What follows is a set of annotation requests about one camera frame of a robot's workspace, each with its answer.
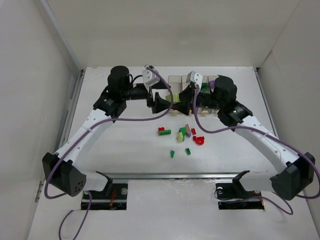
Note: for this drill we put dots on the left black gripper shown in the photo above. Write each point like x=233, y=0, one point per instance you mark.
x=152, y=101

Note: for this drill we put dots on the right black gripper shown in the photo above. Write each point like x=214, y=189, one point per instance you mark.
x=193, y=100

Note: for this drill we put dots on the lime lego brick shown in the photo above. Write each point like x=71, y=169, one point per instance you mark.
x=176, y=98
x=168, y=98

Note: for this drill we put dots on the green purple yellow lego cluster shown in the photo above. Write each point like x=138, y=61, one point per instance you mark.
x=183, y=132

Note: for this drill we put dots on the purple lego brick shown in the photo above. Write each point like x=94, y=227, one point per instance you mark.
x=211, y=84

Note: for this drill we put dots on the green lego plate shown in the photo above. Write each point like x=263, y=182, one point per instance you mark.
x=164, y=132

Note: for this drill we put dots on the red round lego piece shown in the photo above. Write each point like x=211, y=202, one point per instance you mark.
x=199, y=140

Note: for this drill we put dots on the small green lego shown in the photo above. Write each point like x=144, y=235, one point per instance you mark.
x=188, y=152
x=172, y=153

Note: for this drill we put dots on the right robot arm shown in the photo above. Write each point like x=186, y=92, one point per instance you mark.
x=294, y=170

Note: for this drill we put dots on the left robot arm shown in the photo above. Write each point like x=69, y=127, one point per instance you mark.
x=62, y=168

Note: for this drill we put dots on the clear bin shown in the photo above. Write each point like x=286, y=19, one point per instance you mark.
x=185, y=84
x=203, y=110
x=175, y=82
x=219, y=90

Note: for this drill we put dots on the small red lego piece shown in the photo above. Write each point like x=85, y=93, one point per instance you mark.
x=193, y=131

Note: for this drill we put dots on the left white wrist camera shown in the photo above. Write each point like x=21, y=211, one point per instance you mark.
x=149, y=78

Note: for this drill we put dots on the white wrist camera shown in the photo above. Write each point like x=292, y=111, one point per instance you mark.
x=194, y=77
x=149, y=78

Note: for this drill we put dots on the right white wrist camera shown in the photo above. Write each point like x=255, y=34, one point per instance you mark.
x=194, y=77

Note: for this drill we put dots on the aluminium rail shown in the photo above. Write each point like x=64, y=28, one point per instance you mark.
x=171, y=176

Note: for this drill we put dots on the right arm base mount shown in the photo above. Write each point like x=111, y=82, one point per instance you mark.
x=233, y=197

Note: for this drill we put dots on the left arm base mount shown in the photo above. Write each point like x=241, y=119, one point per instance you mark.
x=116, y=200

